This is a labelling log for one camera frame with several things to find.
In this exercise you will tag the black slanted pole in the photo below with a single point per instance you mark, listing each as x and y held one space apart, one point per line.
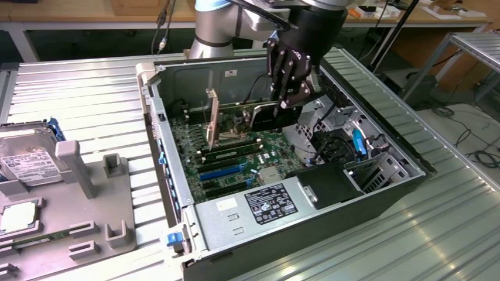
391 38

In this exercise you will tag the green RAM stick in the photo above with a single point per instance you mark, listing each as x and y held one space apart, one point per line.
43 238
231 153

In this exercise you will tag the small white box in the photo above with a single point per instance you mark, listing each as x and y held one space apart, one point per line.
391 11

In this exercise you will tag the silver CPU chip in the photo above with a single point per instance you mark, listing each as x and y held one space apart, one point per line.
17 216

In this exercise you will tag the grey parts rack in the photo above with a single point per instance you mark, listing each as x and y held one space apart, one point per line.
59 210

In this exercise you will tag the silver slotted disk bay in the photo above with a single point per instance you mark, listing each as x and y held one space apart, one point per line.
384 172

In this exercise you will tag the open black PC case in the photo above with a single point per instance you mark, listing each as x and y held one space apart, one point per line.
312 248

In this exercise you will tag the thin metal locking lever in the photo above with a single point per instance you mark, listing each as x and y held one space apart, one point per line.
203 112

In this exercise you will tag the black floor box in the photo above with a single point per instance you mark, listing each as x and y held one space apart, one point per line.
417 87

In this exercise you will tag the blue case latch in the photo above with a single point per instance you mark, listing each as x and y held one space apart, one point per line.
172 239

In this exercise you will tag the CPU socket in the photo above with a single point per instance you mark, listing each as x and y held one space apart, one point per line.
232 138

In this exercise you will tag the long black expansion slot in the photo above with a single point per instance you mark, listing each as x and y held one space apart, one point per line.
228 188
216 167

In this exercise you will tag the silver hard disk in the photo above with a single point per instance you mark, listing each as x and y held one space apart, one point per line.
27 164

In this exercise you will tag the graphics card with black cooler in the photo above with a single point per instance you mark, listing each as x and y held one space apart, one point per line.
269 117

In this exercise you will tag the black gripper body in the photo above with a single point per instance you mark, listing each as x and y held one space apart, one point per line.
316 29

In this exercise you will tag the wooden desk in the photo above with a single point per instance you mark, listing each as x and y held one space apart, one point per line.
77 10

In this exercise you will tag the black fan shroud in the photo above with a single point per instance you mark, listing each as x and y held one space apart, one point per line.
328 184

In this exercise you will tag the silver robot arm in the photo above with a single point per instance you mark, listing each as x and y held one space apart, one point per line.
212 29

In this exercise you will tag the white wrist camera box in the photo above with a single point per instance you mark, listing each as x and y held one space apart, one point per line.
261 24

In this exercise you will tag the green motherboard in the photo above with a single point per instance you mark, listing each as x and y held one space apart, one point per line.
269 146

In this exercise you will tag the silver perforated disk bay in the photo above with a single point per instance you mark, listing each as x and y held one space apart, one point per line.
296 140

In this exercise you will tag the orange and white box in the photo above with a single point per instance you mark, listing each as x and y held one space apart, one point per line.
355 12

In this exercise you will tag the silver power supply unit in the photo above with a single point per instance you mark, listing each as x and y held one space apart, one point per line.
219 228

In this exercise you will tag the grey metal frame stand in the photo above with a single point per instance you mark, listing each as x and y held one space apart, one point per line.
480 44

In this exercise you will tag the flat white box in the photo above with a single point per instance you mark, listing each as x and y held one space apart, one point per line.
441 11

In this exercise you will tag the small silver heatsink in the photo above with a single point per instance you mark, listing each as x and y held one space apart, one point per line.
271 175

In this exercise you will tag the black RAM slot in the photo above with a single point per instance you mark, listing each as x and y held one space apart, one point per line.
195 117
195 120
195 113
195 110

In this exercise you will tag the blue card retainer strip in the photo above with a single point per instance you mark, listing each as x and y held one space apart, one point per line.
160 160

